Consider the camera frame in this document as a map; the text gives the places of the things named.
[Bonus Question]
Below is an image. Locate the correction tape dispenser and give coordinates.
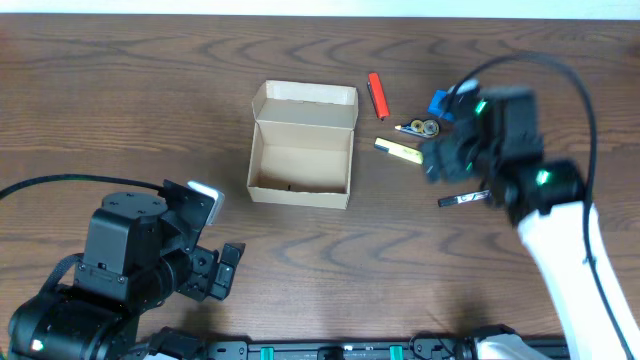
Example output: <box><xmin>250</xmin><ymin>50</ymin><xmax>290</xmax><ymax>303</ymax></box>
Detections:
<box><xmin>394</xmin><ymin>118</ymin><xmax>440</xmax><ymax>139</ymax></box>

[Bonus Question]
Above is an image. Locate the blue plastic holder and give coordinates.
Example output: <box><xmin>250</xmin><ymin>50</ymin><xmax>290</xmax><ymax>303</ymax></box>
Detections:
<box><xmin>427</xmin><ymin>90</ymin><xmax>455</xmax><ymax>122</ymax></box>

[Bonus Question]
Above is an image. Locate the yellow highlighter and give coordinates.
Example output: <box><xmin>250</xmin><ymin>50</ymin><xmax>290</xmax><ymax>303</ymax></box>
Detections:
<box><xmin>374</xmin><ymin>137</ymin><xmax>423</xmax><ymax>165</ymax></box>

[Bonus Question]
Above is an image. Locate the red lighter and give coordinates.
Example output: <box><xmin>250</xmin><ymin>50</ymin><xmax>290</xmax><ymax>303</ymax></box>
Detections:
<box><xmin>367</xmin><ymin>72</ymin><xmax>390</xmax><ymax>121</ymax></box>

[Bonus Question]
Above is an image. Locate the brown cardboard box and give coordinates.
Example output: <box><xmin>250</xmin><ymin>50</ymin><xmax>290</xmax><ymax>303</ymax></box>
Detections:
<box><xmin>246</xmin><ymin>80</ymin><xmax>359</xmax><ymax>210</ymax></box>

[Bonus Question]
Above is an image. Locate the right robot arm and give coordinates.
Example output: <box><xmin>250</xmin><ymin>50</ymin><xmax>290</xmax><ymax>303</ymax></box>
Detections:
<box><xmin>421</xmin><ymin>83</ymin><xmax>639</xmax><ymax>359</ymax></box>

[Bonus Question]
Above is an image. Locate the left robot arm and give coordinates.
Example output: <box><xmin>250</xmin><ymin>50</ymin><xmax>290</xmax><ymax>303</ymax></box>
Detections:
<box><xmin>8</xmin><ymin>182</ymin><xmax>244</xmax><ymax>359</ymax></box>

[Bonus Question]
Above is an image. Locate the black marker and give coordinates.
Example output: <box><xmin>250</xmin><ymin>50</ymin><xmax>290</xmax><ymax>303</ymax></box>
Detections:
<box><xmin>438</xmin><ymin>190</ymin><xmax>491</xmax><ymax>207</ymax></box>

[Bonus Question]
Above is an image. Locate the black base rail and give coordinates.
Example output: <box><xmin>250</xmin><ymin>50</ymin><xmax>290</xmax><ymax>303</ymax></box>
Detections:
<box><xmin>139</xmin><ymin>327</ymin><xmax>571</xmax><ymax>360</ymax></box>

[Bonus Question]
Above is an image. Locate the left black cable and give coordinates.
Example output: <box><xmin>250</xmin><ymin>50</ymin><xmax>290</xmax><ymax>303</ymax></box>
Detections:
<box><xmin>0</xmin><ymin>173</ymin><xmax>166</xmax><ymax>202</ymax></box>

